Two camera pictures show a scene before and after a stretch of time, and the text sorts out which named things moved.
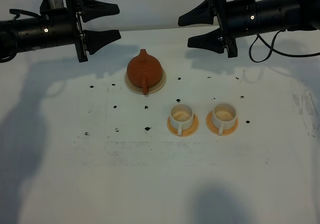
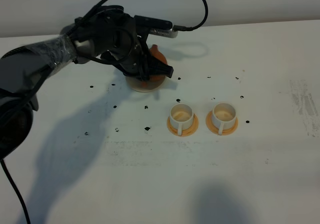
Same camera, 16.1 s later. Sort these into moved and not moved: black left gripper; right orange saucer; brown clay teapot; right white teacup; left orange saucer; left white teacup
Moved: brown clay teapot; black left gripper
Not moved: left orange saucer; right white teacup; right orange saucer; left white teacup
